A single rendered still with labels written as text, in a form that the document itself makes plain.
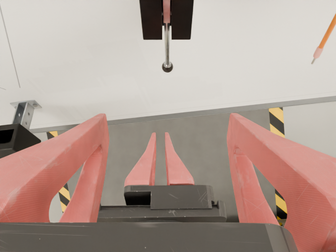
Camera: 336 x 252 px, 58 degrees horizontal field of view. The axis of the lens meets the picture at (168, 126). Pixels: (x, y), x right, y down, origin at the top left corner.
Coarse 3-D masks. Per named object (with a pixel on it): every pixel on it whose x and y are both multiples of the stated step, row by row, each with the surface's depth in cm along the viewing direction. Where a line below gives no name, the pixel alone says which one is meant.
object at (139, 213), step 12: (216, 204) 24; (108, 216) 22; (120, 216) 22; (132, 216) 22; (144, 216) 22; (156, 216) 22; (168, 216) 22; (180, 216) 22; (192, 216) 22; (204, 216) 22; (216, 216) 22
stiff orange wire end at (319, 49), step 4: (332, 20) 23; (332, 24) 23; (328, 28) 24; (332, 28) 24; (328, 32) 24; (324, 36) 25; (328, 36) 24; (324, 40) 25; (320, 44) 25; (324, 44) 25; (316, 48) 26; (320, 48) 26; (316, 52) 26; (320, 52) 26; (316, 56) 26; (312, 60) 27
